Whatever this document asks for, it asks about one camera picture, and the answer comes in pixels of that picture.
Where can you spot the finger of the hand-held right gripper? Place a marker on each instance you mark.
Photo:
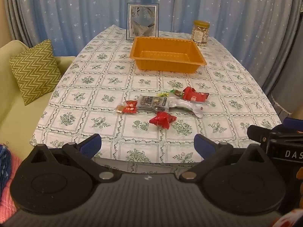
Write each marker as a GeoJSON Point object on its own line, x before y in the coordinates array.
{"type": "Point", "coordinates": [258, 133]}
{"type": "Point", "coordinates": [293, 124]}

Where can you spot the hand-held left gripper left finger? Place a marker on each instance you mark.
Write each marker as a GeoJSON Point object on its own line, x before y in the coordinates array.
{"type": "Point", "coordinates": [91, 144]}

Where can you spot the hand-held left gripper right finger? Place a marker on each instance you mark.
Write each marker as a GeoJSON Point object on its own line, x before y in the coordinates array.
{"type": "Point", "coordinates": [203, 144]}

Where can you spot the white snack packet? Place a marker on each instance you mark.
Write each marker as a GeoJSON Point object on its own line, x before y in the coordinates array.
{"type": "Point", "coordinates": [187, 105]}

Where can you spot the plain red snack packet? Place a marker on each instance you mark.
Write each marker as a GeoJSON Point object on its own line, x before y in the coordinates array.
{"type": "Point", "coordinates": [162, 119]}

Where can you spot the red printed snack packet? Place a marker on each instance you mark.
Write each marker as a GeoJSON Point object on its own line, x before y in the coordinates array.
{"type": "Point", "coordinates": [195, 95]}

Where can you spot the red and gold candy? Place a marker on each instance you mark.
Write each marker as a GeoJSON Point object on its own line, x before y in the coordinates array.
{"type": "Point", "coordinates": [129, 106]}

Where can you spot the green brown candy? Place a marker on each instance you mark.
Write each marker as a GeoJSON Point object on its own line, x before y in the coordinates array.
{"type": "Point", "coordinates": [176, 93]}

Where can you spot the yellow green candy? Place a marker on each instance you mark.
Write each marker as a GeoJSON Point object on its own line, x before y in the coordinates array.
{"type": "Point", "coordinates": [163, 94]}

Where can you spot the dark grey snack packet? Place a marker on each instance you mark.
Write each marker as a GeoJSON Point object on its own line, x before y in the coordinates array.
{"type": "Point", "coordinates": [151, 101]}

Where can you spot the orange plastic tray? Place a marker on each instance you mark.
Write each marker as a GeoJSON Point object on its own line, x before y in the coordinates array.
{"type": "Point", "coordinates": [165, 62]}

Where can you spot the person's right hand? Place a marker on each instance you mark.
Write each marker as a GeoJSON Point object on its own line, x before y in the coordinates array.
{"type": "Point", "coordinates": [300, 186]}

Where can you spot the grey curtain with lace trim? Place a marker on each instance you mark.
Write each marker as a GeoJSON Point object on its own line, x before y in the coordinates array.
{"type": "Point", "coordinates": [286, 87]}

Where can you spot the red and white printed cloth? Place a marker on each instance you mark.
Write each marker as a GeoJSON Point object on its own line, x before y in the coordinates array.
{"type": "Point", "coordinates": [291, 221]}

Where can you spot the pale green sofa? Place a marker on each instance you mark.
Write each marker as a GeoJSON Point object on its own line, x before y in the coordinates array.
{"type": "Point", "coordinates": [14, 113]}

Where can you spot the blue patterned cloth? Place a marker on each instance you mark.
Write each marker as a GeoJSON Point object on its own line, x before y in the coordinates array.
{"type": "Point", "coordinates": [4, 156]}

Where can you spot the green zigzag cushion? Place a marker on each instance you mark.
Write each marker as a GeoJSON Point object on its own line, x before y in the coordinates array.
{"type": "Point", "coordinates": [35, 71]}

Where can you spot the pink knitted cloth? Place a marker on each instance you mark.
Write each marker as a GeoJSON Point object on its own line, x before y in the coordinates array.
{"type": "Point", "coordinates": [8, 194]}

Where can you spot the clear jar with yellow lid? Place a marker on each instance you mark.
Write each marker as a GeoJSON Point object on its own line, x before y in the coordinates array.
{"type": "Point", "coordinates": [200, 34]}

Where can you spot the blue starry curtain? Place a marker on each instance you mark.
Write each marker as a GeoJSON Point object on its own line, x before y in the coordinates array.
{"type": "Point", "coordinates": [165, 2]}

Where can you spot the silver picture frame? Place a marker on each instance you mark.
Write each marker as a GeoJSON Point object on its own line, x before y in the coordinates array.
{"type": "Point", "coordinates": [142, 21]}

